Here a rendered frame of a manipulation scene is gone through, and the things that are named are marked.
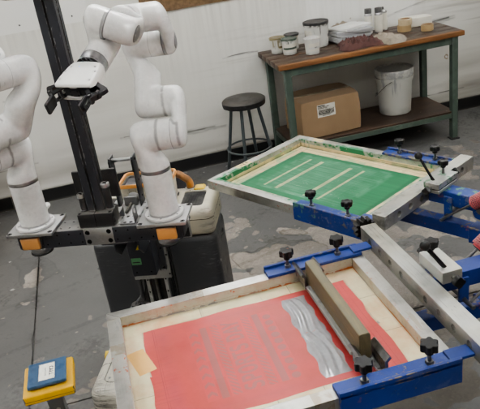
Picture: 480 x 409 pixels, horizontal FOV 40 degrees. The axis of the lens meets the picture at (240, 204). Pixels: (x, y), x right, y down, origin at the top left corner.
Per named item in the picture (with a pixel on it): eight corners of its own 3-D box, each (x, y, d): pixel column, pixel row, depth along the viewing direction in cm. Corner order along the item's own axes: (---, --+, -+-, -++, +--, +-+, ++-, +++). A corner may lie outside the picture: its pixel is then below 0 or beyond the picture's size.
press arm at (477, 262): (435, 294, 175) (435, 279, 172) (424, 284, 180) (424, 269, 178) (493, 279, 178) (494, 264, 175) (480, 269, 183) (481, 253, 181)
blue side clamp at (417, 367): (341, 419, 146) (340, 394, 143) (333, 404, 150) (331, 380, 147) (462, 382, 151) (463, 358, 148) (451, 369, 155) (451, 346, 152)
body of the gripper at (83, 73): (69, 54, 166) (49, 82, 159) (105, 54, 163) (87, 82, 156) (79, 78, 171) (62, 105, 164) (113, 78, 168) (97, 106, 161)
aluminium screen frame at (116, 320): (126, 475, 138) (123, 461, 137) (109, 324, 190) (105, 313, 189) (461, 375, 151) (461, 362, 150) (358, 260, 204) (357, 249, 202)
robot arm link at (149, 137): (141, 165, 209) (130, 118, 202) (181, 161, 207) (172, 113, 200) (135, 177, 200) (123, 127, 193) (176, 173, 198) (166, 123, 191)
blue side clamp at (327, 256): (270, 294, 195) (267, 273, 192) (265, 285, 200) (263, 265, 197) (363, 269, 200) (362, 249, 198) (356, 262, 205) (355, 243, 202)
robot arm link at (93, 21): (126, 7, 166) (90, -5, 166) (110, 32, 160) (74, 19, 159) (122, 53, 178) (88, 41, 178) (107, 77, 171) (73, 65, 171)
